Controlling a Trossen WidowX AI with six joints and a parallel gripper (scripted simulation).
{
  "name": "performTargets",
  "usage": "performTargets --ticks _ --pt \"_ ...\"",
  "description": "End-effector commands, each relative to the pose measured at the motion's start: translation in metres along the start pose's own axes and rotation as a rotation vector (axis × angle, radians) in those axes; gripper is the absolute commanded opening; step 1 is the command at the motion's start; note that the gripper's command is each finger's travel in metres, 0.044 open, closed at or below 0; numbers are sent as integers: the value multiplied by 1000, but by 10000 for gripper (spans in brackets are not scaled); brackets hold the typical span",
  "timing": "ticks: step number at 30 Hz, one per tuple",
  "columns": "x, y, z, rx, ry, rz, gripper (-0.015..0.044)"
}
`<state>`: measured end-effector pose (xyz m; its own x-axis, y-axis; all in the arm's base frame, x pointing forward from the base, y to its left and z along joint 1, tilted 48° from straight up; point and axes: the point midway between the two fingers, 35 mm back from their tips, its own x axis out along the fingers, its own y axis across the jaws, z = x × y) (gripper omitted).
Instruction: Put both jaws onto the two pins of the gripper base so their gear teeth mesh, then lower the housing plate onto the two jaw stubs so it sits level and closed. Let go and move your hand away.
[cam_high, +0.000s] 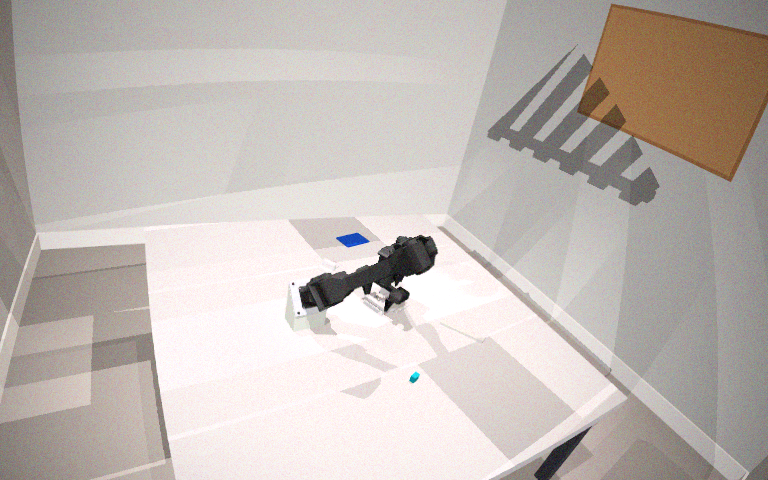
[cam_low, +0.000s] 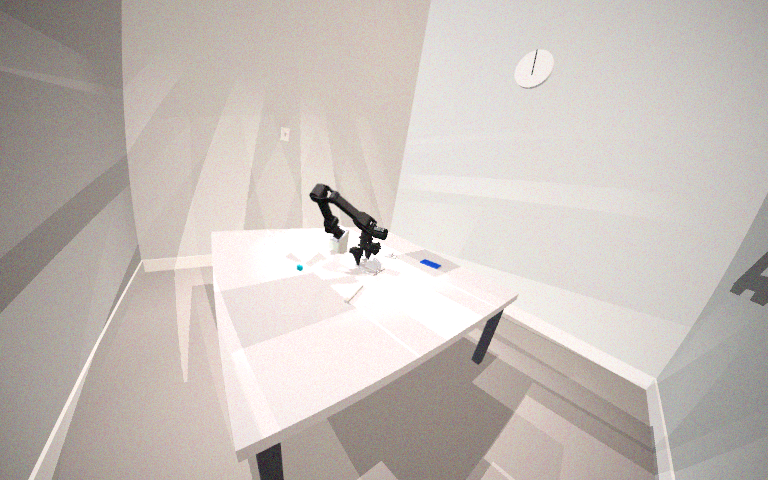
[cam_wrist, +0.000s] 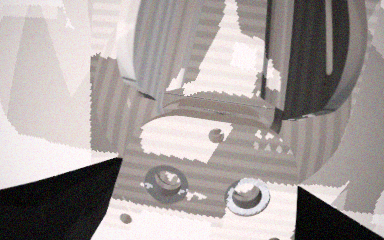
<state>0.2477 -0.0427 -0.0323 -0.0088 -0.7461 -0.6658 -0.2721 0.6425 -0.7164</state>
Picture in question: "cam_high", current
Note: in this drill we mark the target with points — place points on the blue flat square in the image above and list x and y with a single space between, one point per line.
352 239

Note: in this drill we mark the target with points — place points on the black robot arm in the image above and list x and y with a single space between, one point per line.
404 258

